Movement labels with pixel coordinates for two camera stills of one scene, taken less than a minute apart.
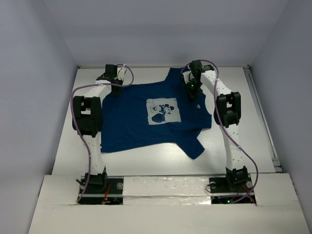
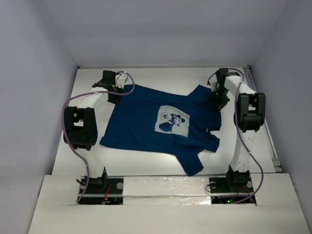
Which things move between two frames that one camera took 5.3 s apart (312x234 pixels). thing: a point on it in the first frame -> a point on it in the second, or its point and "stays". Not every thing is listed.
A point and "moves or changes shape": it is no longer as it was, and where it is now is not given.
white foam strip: x=166 y=190 stays
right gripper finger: x=193 y=96 -> x=221 y=106
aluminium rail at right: x=263 y=119 stays
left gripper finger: x=116 y=90 -> x=115 y=98
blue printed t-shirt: x=154 y=116 moves or changes shape
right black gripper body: x=194 y=87 -> x=220 y=95
